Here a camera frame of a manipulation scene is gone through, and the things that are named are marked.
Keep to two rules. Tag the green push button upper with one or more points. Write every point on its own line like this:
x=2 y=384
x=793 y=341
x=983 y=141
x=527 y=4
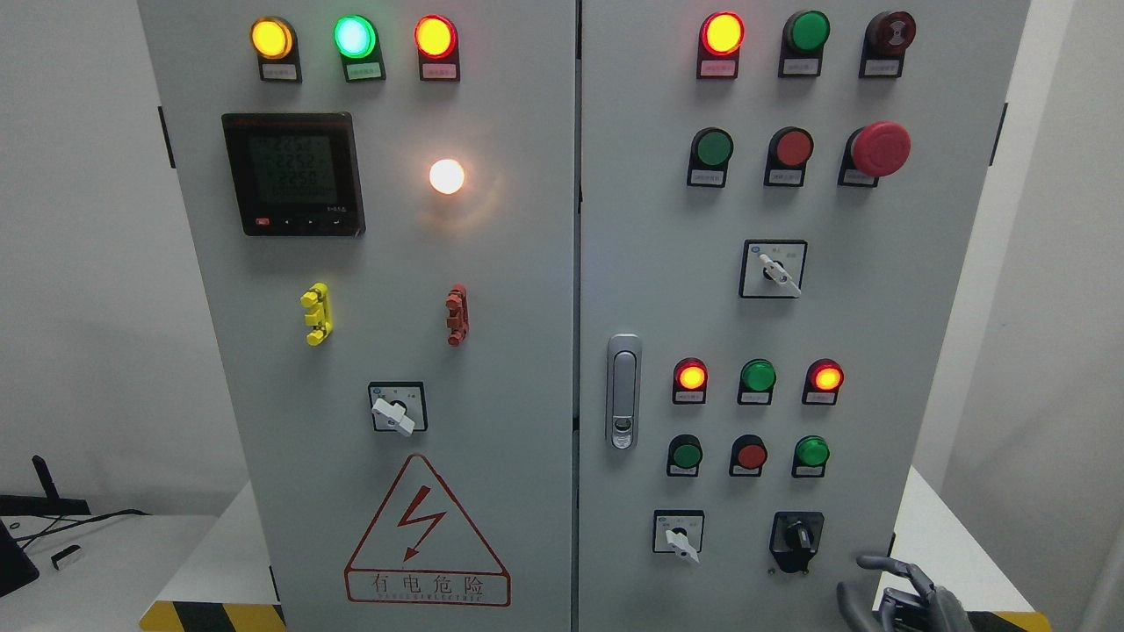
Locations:
x=710 y=151

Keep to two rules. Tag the red indicator middle right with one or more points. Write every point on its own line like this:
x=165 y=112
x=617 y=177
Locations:
x=822 y=383

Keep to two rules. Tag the black digital power meter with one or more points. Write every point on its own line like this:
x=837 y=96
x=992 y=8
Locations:
x=295 y=174

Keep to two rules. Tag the small white black adapter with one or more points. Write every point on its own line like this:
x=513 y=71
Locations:
x=62 y=558

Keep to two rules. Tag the yellow indicator light top left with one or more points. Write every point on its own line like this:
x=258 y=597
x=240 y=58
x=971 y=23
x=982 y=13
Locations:
x=277 y=50

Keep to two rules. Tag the red push button upper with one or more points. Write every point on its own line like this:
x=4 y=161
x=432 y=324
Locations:
x=789 y=150

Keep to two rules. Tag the silver door latch handle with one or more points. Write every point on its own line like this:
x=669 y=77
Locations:
x=622 y=389

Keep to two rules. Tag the red lit indicator light left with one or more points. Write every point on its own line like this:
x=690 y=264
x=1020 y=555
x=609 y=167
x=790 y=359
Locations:
x=438 y=49

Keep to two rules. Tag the green lit indicator light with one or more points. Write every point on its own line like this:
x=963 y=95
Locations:
x=358 y=42

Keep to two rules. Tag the green push button lower left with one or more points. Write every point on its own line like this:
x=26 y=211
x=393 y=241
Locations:
x=684 y=456

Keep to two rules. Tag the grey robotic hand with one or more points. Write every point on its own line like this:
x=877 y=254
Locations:
x=931 y=608

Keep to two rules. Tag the upper right white selector switch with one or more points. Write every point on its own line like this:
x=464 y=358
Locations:
x=772 y=268

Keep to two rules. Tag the black monitor corner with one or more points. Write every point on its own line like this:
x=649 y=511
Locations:
x=17 y=568

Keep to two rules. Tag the green indicator middle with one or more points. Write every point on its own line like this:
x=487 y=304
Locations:
x=757 y=383

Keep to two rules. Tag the green push button lower right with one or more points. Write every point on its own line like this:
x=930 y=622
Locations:
x=810 y=456

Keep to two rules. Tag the red emergency stop button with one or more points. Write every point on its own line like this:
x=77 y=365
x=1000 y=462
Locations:
x=873 y=151

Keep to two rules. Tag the lower white selector switch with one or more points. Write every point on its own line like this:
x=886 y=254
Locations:
x=678 y=532

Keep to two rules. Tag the white platform with hazard stripes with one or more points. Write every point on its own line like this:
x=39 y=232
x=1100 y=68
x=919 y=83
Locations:
x=231 y=565

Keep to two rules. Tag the left white selector switch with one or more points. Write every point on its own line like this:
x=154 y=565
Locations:
x=398 y=407

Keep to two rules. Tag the black rotary knob switch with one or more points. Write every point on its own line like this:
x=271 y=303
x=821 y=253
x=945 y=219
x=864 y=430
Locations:
x=794 y=539

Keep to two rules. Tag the grey electrical cabinet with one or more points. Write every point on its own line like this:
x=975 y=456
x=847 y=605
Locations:
x=574 y=121

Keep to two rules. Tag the red push button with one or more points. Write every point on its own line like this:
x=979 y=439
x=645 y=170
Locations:
x=789 y=150
x=748 y=455

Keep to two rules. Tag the black device with antenna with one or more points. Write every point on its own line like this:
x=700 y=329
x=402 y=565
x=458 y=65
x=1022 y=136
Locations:
x=50 y=503

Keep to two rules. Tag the red push button lower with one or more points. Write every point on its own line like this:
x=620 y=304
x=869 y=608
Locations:
x=748 y=455

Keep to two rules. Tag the red lit indicator middle left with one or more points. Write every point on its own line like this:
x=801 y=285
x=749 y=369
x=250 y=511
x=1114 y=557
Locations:
x=689 y=383

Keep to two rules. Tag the white glowing lamp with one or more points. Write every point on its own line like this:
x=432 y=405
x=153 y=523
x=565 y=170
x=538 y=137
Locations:
x=447 y=176

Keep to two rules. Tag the green push button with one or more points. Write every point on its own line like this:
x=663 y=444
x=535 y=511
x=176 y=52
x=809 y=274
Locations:
x=710 y=151
x=684 y=456
x=810 y=456

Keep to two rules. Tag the red lit indicator right door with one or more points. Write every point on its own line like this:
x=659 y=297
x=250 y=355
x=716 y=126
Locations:
x=720 y=40

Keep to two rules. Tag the green indicator top right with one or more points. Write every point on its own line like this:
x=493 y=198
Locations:
x=803 y=40

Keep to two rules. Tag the red high voltage warning sticker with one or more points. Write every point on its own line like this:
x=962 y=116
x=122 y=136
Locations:
x=421 y=547

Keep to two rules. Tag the white selector switch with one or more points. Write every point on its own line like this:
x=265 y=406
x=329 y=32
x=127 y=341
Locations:
x=398 y=407
x=678 y=532
x=772 y=268

